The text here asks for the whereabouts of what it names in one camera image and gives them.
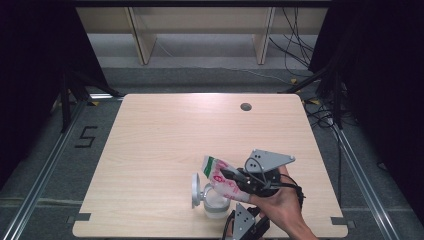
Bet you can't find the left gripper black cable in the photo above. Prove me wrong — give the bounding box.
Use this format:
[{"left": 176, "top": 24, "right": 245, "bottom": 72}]
[{"left": 221, "top": 209, "right": 236, "bottom": 240}]

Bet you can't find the person's right hand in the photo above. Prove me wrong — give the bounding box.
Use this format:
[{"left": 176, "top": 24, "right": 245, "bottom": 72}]
[{"left": 249, "top": 165, "right": 305, "bottom": 229}]

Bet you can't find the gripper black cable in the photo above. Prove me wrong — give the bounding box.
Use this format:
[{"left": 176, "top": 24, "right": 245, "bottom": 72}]
[
  {"left": 221, "top": 209, "right": 236, "bottom": 240},
  {"left": 244, "top": 156, "right": 306, "bottom": 210}
]

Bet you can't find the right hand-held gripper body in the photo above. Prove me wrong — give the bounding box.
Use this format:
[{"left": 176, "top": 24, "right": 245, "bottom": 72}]
[{"left": 232, "top": 148, "right": 297, "bottom": 198}]

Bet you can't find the light wooden shelf unit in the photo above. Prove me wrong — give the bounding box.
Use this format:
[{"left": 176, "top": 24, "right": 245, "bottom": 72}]
[{"left": 75, "top": 6, "right": 329, "bottom": 66}]

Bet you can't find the bundle of black cables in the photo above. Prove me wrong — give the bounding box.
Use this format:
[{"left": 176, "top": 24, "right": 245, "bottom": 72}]
[{"left": 268, "top": 7, "right": 316, "bottom": 70}]

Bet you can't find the long aluminium floor rail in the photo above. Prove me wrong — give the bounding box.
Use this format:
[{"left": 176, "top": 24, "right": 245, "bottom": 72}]
[
  {"left": 332, "top": 125, "right": 401, "bottom": 240},
  {"left": 0, "top": 99, "right": 88, "bottom": 240}
]

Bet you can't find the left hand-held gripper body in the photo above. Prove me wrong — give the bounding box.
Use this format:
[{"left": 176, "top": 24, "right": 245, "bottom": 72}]
[{"left": 222, "top": 202, "right": 271, "bottom": 240}]

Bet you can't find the black metal stand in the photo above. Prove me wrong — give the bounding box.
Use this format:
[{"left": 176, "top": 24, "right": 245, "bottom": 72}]
[
  {"left": 281, "top": 63, "right": 345, "bottom": 130},
  {"left": 59, "top": 66, "right": 122, "bottom": 134}
]

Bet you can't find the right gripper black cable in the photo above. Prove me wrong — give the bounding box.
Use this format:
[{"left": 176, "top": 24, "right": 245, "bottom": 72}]
[{"left": 244, "top": 156, "right": 306, "bottom": 210}]

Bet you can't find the black curtain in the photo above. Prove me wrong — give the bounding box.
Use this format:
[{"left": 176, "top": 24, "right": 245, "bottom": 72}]
[
  {"left": 308, "top": 0, "right": 424, "bottom": 216},
  {"left": 0, "top": 0, "right": 108, "bottom": 189}
]

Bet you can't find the short silver floor rail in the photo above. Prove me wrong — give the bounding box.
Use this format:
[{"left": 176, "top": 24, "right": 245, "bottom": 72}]
[{"left": 87, "top": 93, "right": 125, "bottom": 101}]

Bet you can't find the clear jar with white lid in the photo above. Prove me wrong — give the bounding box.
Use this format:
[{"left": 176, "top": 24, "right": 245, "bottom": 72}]
[{"left": 191, "top": 172, "right": 232, "bottom": 220}]

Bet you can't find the clear plastic bag red print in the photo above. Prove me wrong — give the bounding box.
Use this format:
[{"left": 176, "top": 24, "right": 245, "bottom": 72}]
[{"left": 201, "top": 155, "right": 251, "bottom": 203}]

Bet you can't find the black floor cable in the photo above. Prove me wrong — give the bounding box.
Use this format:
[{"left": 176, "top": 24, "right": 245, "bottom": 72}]
[{"left": 303, "top": 99, "right": 345, "bottom": 203}]

